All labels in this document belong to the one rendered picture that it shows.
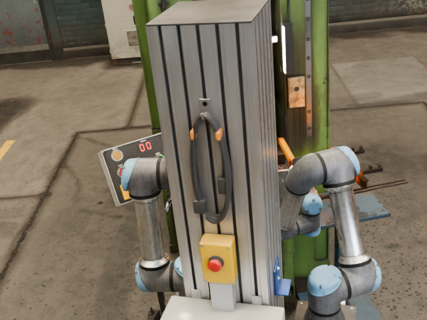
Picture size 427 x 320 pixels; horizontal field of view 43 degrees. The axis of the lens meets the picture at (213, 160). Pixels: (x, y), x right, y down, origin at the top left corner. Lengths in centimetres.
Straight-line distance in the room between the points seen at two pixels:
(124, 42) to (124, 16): 38
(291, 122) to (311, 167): 115
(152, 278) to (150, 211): 27
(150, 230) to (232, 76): 90
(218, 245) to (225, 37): 54
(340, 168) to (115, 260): 236
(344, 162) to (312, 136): 116
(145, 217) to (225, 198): 64
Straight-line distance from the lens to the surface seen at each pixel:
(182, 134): 135
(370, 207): 293
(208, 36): 124
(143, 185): 190
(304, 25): 286
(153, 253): 204
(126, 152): 270
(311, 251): 348
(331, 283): 195
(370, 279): 204
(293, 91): 293
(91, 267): 395
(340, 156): 193
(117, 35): 823
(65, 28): 903
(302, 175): 190
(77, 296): 374
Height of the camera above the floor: 230
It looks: 27 degrees down
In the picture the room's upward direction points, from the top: 6 degrees counter-clockwise
